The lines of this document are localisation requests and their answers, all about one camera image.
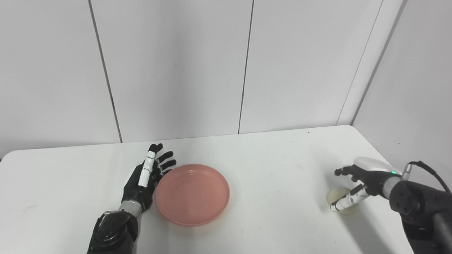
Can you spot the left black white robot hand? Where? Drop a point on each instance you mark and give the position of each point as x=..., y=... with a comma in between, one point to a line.
x=143, y=180

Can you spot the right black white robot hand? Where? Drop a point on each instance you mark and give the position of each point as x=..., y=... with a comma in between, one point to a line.
x=367, y=180

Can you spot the white steamed bun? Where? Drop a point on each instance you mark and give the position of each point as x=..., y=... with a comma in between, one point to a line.
x=340, y=201

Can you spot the pink round plate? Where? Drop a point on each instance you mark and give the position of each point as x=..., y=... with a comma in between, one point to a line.
x=192, y=194

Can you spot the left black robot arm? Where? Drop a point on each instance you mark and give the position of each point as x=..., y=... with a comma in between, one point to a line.
x=113, y=231

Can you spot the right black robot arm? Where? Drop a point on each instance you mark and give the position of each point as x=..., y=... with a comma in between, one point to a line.
x=420, y=211

